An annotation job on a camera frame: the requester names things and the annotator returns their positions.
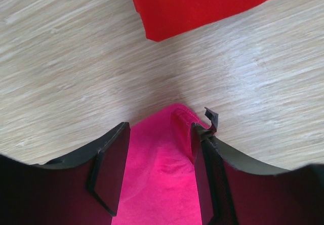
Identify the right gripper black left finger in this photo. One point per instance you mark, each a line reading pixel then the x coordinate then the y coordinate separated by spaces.
pixel 81 187

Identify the folded red t-shirt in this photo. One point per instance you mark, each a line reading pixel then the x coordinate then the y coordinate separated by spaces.
pixel 163 19

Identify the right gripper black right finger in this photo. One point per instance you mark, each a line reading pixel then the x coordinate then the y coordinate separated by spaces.
pixel 235 188

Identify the magenta pink t-shirt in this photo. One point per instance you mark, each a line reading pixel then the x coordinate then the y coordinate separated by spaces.
pixel 159 185

